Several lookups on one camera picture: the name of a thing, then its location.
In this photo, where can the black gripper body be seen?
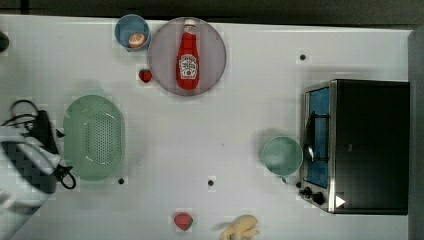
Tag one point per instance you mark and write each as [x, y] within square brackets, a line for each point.
[45, 133]

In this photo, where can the green plastic strainer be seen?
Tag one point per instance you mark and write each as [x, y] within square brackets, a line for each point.
[94, 142]

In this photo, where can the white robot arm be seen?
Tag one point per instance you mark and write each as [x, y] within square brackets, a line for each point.
[29, 158]

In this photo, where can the small red strawberry toy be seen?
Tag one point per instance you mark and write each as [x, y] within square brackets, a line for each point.
[145, 76]

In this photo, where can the orange slice toy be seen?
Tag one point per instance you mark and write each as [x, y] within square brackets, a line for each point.
[136, 40]

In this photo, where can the blue cup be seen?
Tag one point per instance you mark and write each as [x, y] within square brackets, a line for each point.
[128, 25]

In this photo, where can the grey round plate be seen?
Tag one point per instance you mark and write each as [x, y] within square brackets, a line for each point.
[163, 51]

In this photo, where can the red ketchup bottle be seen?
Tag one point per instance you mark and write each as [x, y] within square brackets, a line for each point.
[187, 64]

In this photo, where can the large red strawberry toy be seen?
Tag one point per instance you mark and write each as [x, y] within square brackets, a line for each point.
[183, 221]

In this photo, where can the yellow banana bunch toy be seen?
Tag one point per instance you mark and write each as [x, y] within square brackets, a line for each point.
[244, 228]

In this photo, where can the green mug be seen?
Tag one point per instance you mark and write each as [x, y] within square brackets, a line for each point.
[282, 156]

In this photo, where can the black toaster oven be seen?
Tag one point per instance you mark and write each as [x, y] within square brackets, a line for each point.
[355, 140]

